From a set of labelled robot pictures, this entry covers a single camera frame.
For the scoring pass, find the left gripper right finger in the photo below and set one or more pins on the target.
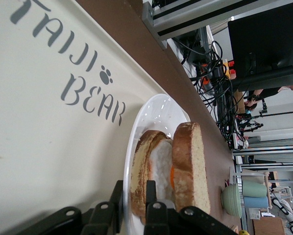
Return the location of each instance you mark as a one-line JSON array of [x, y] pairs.
[[166, 222]]

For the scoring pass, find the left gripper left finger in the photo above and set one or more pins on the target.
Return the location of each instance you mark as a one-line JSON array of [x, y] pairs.
[[102, 220]]

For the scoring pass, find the brown bread slice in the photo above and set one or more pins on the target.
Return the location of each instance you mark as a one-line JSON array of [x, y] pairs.
[[190, 159], [139, 171]]

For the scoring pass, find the white round plate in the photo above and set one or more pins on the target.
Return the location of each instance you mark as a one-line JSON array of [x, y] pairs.
[[158, 110]]

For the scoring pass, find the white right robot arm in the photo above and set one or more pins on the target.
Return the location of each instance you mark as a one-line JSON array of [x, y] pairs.
[[289, 216]]

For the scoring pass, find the fried egg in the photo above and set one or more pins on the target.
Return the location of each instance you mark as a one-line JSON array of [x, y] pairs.
[[161, 159]]

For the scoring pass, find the light green bowl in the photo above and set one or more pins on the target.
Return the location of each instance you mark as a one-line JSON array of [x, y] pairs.
[[231, 200]]

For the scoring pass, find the blue cup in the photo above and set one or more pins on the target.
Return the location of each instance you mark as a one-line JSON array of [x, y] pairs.
[[255, 202]]

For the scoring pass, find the green cup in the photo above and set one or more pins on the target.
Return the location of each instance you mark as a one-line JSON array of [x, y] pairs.
[[254, 188]]

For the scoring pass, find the brown cardboard box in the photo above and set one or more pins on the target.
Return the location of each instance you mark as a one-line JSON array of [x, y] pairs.
[[266, 226]]

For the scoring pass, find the cream bear print tray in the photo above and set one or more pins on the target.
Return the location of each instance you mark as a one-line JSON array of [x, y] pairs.
[[51, 122]]

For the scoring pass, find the orange yellow power strip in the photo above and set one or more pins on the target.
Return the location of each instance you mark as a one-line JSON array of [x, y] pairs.
[[231, 72]]

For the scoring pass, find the person in black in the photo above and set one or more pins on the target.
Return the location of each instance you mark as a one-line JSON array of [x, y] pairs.
[[266, 92]]

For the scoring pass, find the black monitor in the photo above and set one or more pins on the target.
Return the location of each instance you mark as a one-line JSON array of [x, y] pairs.
[[264, 36]]

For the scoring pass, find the aluminium profile post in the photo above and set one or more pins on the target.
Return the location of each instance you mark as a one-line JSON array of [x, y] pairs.
[[161, 27]]

